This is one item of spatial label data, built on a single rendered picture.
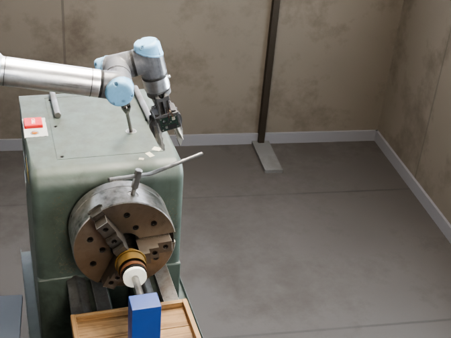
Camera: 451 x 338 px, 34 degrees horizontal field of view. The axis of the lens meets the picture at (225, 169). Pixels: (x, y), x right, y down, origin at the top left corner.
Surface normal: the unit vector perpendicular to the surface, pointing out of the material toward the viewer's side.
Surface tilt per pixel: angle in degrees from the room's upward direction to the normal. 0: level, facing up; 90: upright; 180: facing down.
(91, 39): 90
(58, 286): 90
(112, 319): 0
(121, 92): 90
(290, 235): 0
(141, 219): 90
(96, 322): 0
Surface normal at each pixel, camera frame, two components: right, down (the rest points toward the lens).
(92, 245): 0.29, 0.51
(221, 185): 0.07, -0.86
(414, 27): -0.98, 0.04
